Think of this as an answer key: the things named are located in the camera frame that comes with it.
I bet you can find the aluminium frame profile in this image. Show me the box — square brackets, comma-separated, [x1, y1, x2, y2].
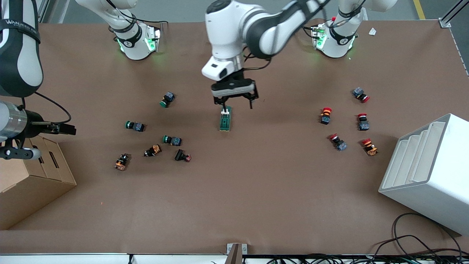
[35, 0, 50, 24]
[439, 0, 469, 29]

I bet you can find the green load switch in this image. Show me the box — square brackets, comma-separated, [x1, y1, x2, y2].
[219, 106, 233, 132]

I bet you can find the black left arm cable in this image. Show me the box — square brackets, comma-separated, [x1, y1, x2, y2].
[242, 44, 272, 72]

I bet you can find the brown paper table cover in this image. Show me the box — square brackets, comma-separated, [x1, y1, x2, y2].
[0, 18, 469, 255]

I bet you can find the black right base cable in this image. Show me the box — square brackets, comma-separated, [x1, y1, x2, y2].
[123, 15, 169, 26]

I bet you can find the brown cardboard box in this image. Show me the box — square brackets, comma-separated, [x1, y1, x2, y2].
[0, 136, 77, 231]

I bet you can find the black floor cable bundle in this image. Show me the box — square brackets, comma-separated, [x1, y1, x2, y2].
[267, 235, 469, 264]

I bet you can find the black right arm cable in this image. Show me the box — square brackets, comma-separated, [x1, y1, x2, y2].
[21, 92, 72, 125]

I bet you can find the white table edge rail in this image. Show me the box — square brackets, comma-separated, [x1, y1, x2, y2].
[0, 253, 228, 264]

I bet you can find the white stepped plastic rack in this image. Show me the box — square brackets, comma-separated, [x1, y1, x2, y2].
[378, 113, 469, 236]

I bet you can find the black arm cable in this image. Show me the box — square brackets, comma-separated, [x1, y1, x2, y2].
[21, 92, 72, 125]
[242, 44, 272, 72]

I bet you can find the red mushroom button orange body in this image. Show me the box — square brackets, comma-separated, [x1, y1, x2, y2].
[361, 138, 379, 157]

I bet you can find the black orange selector switch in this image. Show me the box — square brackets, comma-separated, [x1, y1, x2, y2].
[144, 144, 162, 158]
[114, 153, 131, 171]

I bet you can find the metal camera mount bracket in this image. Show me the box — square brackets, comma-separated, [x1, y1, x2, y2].
[226, 243, 248, 264]

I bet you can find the black looped floor cable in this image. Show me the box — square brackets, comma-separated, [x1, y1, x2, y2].
[392, 213, 463, 257]

